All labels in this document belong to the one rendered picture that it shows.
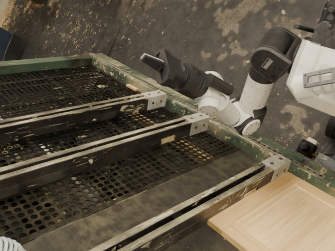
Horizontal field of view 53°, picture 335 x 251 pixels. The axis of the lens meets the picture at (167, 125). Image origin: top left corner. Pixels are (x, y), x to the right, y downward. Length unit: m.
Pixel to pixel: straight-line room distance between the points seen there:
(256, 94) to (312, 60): 0.24
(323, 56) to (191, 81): 0.36
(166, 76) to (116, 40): 2.83
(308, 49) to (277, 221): 0.53
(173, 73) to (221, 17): 2.16
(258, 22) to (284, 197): 1.84
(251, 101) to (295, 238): 0.46
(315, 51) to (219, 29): 2.02
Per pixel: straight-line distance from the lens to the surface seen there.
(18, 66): 2.11
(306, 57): 1.03
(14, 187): 1.12
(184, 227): 0.98
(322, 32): 1.02
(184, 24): 3.22
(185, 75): 0.95
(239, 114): 1.21
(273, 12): 2.85
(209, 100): 1.01
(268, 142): 1.54
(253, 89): 1.16
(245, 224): 1.10
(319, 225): 1.22
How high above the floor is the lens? 2.26
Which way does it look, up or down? 52 degrees down
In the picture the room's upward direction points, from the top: 64 degrees counter-clockwise
